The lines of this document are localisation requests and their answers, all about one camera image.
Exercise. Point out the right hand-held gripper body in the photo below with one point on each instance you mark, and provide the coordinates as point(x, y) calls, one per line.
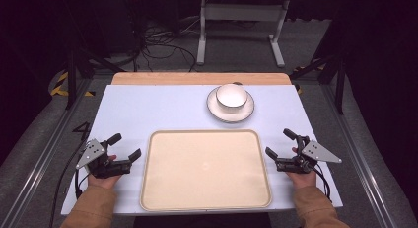
point(304, 157)

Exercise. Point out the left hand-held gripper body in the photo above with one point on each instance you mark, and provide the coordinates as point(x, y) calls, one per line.
point(98, 162)

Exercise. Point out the person's left hand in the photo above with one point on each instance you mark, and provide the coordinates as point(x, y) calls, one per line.
point(104, 181)

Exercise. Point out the person's right hand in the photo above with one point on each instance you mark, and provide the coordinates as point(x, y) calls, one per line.
point(303, 179)

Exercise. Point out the white table board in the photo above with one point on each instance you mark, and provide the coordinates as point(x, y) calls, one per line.
point(157, 106)

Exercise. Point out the white dark-rimmed plate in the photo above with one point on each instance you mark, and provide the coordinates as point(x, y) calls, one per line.
point(230, 116)

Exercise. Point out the beige rectangular tray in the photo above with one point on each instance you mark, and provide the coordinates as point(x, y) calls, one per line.
point(205, 170)

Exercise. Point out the black tripod stand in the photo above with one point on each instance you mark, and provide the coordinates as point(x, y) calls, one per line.
point(71, 80)
point(340, 86)

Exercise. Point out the white dark-rimmed bowl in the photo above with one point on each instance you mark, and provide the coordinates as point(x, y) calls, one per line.
point(231, 95)

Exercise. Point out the yellow black floor tape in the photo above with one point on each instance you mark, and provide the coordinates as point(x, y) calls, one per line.
point(59, 86)

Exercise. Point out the wooden table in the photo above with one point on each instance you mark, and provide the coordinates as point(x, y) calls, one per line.
point(184, 78)

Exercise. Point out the grey metal stand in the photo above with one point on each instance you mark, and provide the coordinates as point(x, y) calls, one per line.
point(243, 12)

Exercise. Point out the aluminium floor rail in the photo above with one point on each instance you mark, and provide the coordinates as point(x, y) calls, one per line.
point(358, 155)
point(39, 162)

